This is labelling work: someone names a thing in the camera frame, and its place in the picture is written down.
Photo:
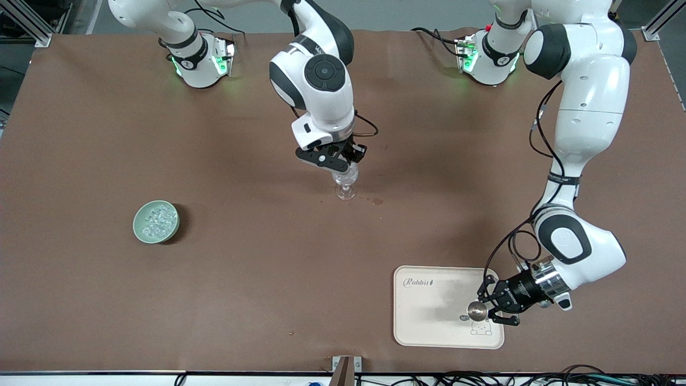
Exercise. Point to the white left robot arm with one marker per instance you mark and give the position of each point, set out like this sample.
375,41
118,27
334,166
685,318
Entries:
589,107

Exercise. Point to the grey metal camera bracket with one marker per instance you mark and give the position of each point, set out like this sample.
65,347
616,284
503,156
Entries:
345,370

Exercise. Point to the aluminium frame post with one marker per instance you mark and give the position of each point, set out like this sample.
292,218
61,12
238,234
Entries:
662,21
32,27

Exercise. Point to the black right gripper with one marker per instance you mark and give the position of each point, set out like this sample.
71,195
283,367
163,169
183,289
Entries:
354,152

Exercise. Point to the green ceramic bowl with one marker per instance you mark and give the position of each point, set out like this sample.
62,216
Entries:
139,228

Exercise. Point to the cream rabbit print tray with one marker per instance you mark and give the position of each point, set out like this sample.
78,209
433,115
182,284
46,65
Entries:
429,321

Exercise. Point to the steel double jigger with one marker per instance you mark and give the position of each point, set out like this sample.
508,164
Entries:
477,311

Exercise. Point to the clear stemmed wine glass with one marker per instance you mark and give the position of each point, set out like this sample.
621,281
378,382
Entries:
345,190

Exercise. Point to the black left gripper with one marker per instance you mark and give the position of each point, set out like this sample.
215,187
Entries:
519,292

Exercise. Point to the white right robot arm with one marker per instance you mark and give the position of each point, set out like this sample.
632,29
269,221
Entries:
327,102

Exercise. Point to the clear ice cube pile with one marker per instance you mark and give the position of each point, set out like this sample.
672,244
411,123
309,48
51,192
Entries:
157,220

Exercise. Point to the brown table cover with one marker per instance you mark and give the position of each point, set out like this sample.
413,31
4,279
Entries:
268,295

